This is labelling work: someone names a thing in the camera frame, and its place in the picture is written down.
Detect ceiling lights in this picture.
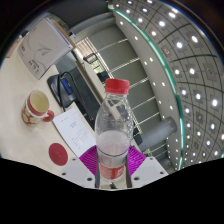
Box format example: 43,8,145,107
111,0,224,168

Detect black desk phone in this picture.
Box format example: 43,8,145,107
46,71,83,109

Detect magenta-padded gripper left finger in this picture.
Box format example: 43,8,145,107
59,144,101,190

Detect red floral ceramic mug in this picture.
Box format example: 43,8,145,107
21,89,56,126

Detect white printed paper sheet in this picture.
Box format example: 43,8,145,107
52,106,98,159

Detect white cardboard box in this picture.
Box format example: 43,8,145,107
17,17,75,81

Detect clear red-capped water bottle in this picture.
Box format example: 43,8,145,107
94,78,135,184

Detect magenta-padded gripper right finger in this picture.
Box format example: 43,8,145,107
125,145,170,189

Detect flat round red coaster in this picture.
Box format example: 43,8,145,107
48,142,70,167

